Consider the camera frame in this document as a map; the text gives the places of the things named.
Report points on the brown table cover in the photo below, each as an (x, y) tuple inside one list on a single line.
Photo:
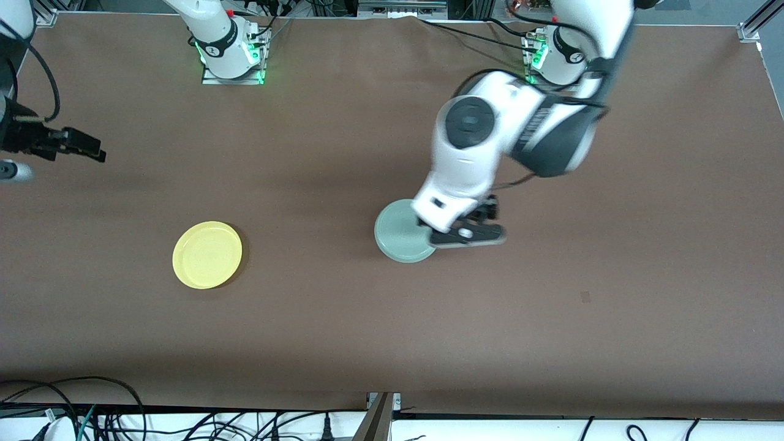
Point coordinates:
[(306, 184)]

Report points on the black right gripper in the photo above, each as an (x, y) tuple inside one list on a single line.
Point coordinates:
[(18, 137)]

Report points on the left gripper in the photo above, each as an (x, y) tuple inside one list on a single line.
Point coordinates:
[(488, 210)]

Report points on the aluminium frame profile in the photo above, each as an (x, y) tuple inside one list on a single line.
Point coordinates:
[(376, 422)]

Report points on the black power plug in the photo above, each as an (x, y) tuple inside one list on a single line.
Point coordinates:
[(327, 429)]

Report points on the yellow plate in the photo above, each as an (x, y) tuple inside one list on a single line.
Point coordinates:
[(207, 255)]

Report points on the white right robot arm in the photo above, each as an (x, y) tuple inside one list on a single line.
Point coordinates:
[(214, 37)]

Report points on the grey metal box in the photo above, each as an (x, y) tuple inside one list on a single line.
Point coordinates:
[(401, 7)]

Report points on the aluminium corner bracket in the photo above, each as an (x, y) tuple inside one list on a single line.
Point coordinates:
[(750, 32), (48, 18)]

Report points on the white board under table edge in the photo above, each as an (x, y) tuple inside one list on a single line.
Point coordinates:
[(490, 432)]

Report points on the pale green plate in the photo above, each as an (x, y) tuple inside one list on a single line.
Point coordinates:
[(398, 236)]

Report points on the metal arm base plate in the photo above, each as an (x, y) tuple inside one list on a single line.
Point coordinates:
[(531, 76), (211, 80)]

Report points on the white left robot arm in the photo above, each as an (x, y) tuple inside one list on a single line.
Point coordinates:
[(551, 135)]

